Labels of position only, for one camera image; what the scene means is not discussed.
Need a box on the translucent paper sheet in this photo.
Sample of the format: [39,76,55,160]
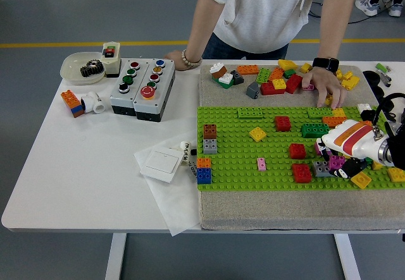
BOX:
[133,139,203,238]

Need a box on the white plastic bowl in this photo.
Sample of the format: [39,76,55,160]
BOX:
[59,51,107,86]

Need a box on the magenta square brick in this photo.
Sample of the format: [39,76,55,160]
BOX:
[328,155,346,171]

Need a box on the dark green long brick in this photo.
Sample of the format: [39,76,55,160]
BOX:
[300,123,332,138]

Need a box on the black brick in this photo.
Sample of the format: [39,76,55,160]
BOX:
[360,109,379,123]

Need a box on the control box with emergency stop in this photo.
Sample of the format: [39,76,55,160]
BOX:
[132,58,177,123]

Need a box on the grey slope brick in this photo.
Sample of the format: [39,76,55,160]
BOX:
[246,82,261,99]

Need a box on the white wall switch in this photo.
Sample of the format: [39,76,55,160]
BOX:
[140,146,185,185]

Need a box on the white table leg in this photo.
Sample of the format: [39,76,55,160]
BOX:
[104,233,127,280]
[334,234,361,280]

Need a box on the green studded baseplate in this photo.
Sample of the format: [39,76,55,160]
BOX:
[196,106,405,192]

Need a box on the black metal gear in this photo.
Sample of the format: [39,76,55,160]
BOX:
[79,59,105,78]

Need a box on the person's right hand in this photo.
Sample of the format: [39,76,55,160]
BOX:
[164,51,191,71]

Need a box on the lime green brick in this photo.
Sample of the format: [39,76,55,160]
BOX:
[255,67,271,84]

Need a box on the grey-brown mat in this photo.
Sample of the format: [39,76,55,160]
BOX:
[197,64,405,231]

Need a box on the bead bracelet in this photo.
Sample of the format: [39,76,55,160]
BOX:
[180,49,203,69]

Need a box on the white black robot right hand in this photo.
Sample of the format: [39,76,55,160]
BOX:
[315,119,386,180]

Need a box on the brown square brick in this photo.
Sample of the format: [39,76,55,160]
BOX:
[203,123,218,140]

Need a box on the small two-button switch box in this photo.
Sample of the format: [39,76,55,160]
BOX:
[100,42,122,78]

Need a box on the red square brick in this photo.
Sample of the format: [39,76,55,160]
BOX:
[274,115,292,132]
[291,163,313,183]
[288,143,307,159]

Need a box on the grey square brick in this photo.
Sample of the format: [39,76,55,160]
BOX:
[203,138,218,154]

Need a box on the blue square brick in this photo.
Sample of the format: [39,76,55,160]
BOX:
[197,167,213,185]

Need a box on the white pipe tee fitting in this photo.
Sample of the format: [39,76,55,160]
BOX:
[80,91,106,114]

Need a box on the dark green flat brick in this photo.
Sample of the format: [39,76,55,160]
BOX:
[212,76,237,90]

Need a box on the black wristwatch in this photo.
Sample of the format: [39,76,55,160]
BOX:
[312,57,340,71]

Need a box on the orange blue brown brick stack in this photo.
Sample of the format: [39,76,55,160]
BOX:
[60,89,85,119]

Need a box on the yellow flat square brick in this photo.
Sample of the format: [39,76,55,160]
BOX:
[350,171,373,189]
[249,126,267,143]

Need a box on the brown and white brick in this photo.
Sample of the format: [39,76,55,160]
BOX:
[209,63,228,79]

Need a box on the red oblong brick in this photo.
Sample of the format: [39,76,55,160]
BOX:
[285,73,304,95]

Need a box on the grey long brick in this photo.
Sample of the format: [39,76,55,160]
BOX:
[312,160,333,178]

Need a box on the person's left hand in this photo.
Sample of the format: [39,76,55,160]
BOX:
[300,68,348,109]

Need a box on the black floor cable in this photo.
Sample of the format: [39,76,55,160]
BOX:
[308,0,405,25]

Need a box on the four-button control box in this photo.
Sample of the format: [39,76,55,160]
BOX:
[109,59,150,116]

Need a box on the red long brick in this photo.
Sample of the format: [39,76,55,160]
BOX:
[259,82,286,96]

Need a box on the light green flat plate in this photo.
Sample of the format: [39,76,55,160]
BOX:
[237,106,265,119]
[307,106,335,119]

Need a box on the white labelled tube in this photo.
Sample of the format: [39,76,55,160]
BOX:
[178,140,194,167]

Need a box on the orange long brick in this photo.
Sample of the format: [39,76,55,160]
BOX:
[236,64,260,76]
[321,115,351,128]

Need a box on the yellow oblong brick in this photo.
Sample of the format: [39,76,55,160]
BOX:
[277,59,299,71]

